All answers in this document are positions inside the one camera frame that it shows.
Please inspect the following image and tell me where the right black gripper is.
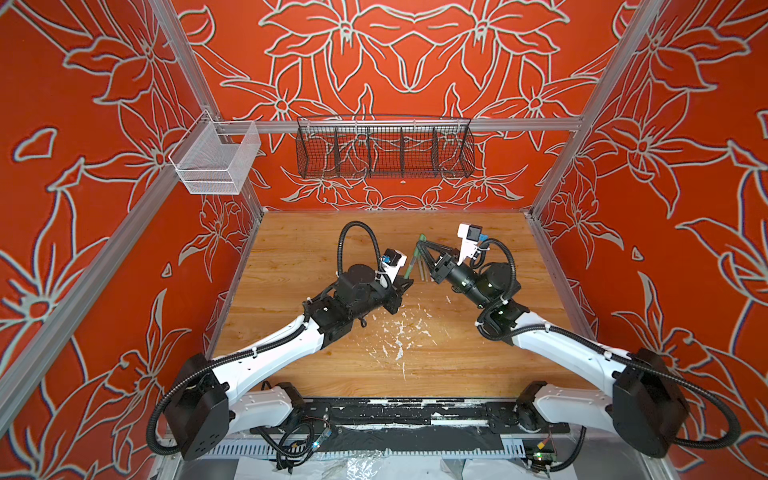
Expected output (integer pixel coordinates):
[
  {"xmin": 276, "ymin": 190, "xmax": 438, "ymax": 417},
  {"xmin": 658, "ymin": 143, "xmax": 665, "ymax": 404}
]
[{"xmin": 418, "ymin": 240, "xmax": 497, "ymax": 313}]

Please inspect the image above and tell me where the dark green pen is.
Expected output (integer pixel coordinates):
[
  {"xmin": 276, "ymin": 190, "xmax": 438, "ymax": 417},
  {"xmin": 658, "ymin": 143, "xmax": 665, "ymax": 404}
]
[{"xmin": 404, "ymin": 248, "xmax": 419, "ymax": 280}]

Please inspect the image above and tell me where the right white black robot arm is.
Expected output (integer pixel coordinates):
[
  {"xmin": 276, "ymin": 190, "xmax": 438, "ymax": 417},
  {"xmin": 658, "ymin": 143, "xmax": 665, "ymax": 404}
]
[{"xmin": 417, "ymin": 240, "xmax": 689, "ymax": 458}]

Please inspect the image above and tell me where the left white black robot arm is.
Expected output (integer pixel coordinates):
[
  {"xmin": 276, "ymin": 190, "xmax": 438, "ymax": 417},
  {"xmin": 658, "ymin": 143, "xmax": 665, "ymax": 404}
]
[{"xmin": 146, "ymin": 264, "xmax": 413, "ymax": 460}]

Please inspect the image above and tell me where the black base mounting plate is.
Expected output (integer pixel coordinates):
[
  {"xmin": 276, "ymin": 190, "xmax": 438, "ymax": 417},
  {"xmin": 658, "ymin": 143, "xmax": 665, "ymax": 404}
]
[{"xmin": 248, "ymin": 397, "xmax": 571, "ymax": 436}]

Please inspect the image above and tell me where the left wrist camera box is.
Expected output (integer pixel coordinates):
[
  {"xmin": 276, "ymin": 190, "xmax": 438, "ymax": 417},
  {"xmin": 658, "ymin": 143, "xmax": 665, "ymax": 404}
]
[{"xmin": 378, "ymin": 248, "xmax": 407, "ymax": 287}]

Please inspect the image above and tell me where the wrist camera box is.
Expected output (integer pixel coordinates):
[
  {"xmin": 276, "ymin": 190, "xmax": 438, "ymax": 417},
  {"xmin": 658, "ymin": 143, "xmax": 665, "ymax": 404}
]
[
  {"xmin": 378, "ymin": 248, "xmax": 407, "ymax": 287},
  {"xmin": 457, "ymin": 223, "xmax": 485, "ymax": 264}
]

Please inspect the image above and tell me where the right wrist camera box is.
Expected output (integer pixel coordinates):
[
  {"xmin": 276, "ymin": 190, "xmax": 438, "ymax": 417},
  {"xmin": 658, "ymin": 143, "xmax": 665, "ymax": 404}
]
[{"xmin": 457, "ymin": 223, "xmax": 485, "ymax": 264}]

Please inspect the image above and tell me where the right black corrugated cable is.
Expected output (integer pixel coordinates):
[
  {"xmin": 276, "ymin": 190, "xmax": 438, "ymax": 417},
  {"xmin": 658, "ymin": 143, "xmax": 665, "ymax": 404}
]
[{"xmin": 476, "ymin": 238, "xmax": 742, "ymax": 472}]

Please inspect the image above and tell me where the black corrugated cable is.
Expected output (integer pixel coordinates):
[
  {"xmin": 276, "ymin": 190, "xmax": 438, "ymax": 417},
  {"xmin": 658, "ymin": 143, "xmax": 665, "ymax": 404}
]
[
  {"xmin": 476, "ymin": 238, "xmax": 742, "ymax": 472},
  {"xmin": 146, "ymin": 220, "xmax": 385, "ymax": 457}
]

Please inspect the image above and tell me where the black wire mesh basket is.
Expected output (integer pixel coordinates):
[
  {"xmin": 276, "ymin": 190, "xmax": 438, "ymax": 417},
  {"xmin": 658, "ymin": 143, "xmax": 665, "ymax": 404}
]
[{"xmin": 295, "ymin": 114, "xmax": 477, "ymax": 180}]

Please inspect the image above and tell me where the grey slotted cable duct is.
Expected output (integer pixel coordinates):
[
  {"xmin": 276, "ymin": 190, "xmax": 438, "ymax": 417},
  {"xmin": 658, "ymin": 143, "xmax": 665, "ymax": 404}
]
[{"xmin": 199, "ymin": 438, "xmax": 526, "ymax": 461}]

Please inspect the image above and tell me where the left black corrugated cable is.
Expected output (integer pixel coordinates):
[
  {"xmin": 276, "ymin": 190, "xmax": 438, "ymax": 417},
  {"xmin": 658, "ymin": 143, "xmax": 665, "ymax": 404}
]
[{"xmin": 146, "ymin": 220, "xmax": 385, "ymax": 457}]

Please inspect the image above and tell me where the white wire mesh basket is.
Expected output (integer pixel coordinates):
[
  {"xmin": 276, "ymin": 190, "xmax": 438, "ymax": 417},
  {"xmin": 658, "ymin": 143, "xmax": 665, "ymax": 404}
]
[{"xmin": 169, "ymin": 111, "xmax": 261, "ymax": 195}]

